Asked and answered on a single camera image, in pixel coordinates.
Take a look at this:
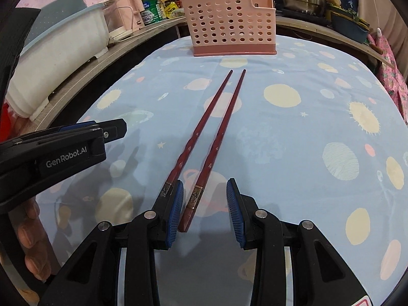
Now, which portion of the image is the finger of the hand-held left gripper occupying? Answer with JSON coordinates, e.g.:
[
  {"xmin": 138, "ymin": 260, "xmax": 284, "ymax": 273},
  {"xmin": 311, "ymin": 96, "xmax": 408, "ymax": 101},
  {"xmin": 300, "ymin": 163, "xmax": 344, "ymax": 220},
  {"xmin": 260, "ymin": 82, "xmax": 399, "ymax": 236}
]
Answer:
[
  {"xmin": 59, "ymin": 120, "xmax": 103, "ymax": 133},
  {"xmin": 103, "ymin": 119, "xmax": 127, "ymax": 141}
]

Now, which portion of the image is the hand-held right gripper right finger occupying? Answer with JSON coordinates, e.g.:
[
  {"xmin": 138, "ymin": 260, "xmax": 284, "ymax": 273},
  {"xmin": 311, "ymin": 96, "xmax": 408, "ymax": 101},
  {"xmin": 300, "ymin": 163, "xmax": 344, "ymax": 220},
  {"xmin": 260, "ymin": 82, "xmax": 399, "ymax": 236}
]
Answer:
[{"xmin": 226, "ymin": 178, "xmax": 373, "ymax": 306}]

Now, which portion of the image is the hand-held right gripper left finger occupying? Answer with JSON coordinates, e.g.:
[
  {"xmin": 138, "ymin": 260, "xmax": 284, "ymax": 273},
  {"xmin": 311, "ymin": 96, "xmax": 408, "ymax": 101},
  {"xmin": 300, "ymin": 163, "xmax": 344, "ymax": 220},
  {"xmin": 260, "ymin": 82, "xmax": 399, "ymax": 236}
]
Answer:
[{"xmin": 38, "ymin": 178, "xmax": 185, "ymax": 306}]

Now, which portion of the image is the red chopstick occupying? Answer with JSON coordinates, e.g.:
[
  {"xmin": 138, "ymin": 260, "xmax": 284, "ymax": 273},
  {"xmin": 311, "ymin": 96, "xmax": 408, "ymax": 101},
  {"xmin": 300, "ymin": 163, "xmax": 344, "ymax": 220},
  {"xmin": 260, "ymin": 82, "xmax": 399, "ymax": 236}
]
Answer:
[
  {"xmin": 177, "ymin": 69, "xmax": 247, "ymax": 233},
  {"xmin": 158, "ymin": 69, "xmax": 234, "ymax": 203}
]

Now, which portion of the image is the pink plastic utensil holder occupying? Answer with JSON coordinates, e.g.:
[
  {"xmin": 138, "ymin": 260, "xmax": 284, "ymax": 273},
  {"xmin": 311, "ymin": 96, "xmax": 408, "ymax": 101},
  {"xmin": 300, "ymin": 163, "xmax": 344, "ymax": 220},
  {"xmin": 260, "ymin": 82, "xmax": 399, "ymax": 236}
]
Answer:
[{"xmin": 180, "ymin": 0, "xmax": 277, "ymax": 57}]

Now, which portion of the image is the person's left hand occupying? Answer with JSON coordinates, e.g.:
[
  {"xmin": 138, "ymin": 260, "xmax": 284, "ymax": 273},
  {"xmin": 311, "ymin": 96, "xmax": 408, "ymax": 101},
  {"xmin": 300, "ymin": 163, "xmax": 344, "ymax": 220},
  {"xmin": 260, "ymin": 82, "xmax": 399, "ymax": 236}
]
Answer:
[{"xmin": 16, "ymin": 198, "xmax": 53, "ymax": 283}]

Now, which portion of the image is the white plastic tub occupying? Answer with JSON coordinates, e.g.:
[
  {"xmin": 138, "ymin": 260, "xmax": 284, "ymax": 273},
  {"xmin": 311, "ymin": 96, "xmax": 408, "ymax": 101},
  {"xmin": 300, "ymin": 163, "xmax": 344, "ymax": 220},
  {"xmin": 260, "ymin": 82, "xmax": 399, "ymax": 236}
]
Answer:
[{"xmin": 6, "ymin": 0, "xmax": 111, "ymax": 122}]

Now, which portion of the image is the dark cloth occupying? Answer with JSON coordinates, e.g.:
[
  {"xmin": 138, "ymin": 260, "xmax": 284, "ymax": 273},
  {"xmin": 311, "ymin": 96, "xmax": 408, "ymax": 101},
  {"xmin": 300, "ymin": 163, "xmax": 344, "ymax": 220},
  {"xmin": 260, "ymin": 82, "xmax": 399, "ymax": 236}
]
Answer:
[{"xmin": 0, "ymin": 6, "xmax": 43, "ymax": 109}]

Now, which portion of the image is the wood-grain shelf board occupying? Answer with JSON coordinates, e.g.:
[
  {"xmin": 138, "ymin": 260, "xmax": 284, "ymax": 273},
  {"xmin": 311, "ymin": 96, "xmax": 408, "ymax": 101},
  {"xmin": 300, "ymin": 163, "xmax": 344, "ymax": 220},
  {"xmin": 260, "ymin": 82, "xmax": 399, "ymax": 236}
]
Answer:
[{"xmin": 30, "ymin": 14, "xmax": 195, "ymax": 131}]

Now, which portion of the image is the glass jug with white base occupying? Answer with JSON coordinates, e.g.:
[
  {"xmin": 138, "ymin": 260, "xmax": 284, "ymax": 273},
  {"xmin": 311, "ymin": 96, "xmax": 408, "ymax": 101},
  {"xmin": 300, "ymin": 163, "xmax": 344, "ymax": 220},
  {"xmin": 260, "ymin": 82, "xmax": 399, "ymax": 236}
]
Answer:
[{"xmin": 104, "ymin": 0, "xmax": 134, "ymax": 39}]

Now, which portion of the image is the pink electric kettle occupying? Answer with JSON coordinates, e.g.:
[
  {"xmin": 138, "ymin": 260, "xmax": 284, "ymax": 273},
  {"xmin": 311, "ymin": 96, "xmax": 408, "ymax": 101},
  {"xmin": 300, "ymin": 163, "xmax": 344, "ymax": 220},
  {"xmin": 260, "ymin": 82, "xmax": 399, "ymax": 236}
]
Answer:
[{"xmin": 116, "ymin": 0, "xmax": 146, "ymax": 32}]

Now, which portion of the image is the green tin can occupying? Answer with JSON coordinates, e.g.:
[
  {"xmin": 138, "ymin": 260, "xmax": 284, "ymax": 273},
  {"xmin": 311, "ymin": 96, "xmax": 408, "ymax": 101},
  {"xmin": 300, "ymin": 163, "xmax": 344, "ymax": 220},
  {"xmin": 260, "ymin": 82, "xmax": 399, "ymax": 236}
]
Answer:
[{"xmin": 140, "ymin": 0, "xmax": 165, "ymax": 26}]

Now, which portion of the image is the yellow seasoning packet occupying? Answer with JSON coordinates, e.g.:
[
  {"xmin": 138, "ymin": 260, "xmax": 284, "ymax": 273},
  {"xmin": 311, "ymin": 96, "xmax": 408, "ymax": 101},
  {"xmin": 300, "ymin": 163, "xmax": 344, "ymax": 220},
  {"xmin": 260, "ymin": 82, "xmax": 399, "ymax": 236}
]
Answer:
[{"xmin": 163, "ymin": 2, "xmax": 180, "ymax": 19}]

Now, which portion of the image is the grey countertop board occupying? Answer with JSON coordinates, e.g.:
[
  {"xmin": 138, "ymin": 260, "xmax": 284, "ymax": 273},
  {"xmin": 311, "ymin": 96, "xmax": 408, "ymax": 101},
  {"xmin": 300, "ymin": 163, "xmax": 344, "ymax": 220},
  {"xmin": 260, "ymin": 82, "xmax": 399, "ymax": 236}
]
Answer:
[{"xmin": 276, "ymin": 14, "xmax": 397, "ymax": 69}]

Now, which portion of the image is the pink pineapple print apron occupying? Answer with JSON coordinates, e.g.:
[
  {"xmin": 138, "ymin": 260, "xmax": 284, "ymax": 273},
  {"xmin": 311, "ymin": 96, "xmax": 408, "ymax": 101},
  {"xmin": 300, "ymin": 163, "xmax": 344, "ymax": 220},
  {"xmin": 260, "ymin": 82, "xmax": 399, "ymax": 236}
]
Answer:
[{"xmin": 366, "ymin": 33, "xmax": 408, "ymax": 117}]

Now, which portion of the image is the black induction cooker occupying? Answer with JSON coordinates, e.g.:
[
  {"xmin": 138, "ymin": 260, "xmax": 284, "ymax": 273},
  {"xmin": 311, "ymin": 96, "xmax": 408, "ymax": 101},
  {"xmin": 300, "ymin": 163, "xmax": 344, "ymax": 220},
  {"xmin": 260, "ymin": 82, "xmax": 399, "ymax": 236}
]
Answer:
[{"xmin": 280, "ymin": 8, "xmax": 332, "ymax": 19}]

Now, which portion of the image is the yellow plastic bowl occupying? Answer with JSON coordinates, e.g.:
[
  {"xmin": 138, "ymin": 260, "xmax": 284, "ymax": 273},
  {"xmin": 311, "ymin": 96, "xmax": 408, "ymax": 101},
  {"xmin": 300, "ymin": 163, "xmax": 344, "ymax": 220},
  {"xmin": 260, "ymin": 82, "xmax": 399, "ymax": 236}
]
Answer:
[{"xmin": 330, "ymin": 5, "xmax": 370, "ymax": 28}]

